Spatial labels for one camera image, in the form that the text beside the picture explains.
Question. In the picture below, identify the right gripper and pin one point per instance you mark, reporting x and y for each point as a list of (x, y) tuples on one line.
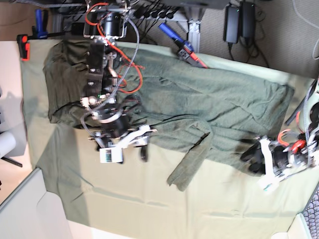
[(116, 131)]

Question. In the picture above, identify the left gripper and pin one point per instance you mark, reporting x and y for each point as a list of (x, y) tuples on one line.
[(278, 161)]

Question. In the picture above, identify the green T-shirt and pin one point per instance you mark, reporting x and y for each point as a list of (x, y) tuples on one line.
[(206, 113)]

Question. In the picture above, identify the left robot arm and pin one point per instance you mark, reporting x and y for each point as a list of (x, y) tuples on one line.
[(306, 116)]

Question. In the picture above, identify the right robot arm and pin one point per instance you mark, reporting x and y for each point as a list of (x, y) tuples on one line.
[(108, 106)]

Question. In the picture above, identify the blue orange bar clamp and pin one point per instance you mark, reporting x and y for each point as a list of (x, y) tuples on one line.
[(185, 50)]

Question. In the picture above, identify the white foam board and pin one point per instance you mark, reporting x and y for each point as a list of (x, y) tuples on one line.
[(31, 212)]

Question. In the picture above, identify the white paper roll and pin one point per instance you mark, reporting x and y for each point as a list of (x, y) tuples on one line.
[(7, 143)]

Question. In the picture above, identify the black power brick left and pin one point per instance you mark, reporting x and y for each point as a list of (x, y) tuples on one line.
[(231, 24)]

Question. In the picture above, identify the black power brick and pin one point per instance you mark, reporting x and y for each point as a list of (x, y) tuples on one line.
[(248, 24), (231, 24)]

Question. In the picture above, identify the white power strip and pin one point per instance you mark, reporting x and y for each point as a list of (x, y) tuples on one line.
[(168, 14)]

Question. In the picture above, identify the black power brick right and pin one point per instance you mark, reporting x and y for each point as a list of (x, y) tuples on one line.
[(248, 24)]

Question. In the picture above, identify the red black corner clamp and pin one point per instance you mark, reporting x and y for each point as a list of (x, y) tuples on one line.
[(23, 46)]

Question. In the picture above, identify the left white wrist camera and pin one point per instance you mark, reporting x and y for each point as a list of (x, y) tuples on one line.
[(268, 183)]

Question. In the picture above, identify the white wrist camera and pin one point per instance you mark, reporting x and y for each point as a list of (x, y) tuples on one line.
[(111, 155), (268, 183)]

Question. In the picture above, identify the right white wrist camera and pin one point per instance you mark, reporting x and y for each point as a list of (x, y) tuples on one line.
[(111, 155)]

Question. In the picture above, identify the aluminium frame leg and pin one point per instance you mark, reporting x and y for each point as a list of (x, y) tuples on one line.
[(194, 12)]

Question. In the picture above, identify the blue clamp handle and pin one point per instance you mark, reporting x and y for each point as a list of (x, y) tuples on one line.
[(39, 31)]

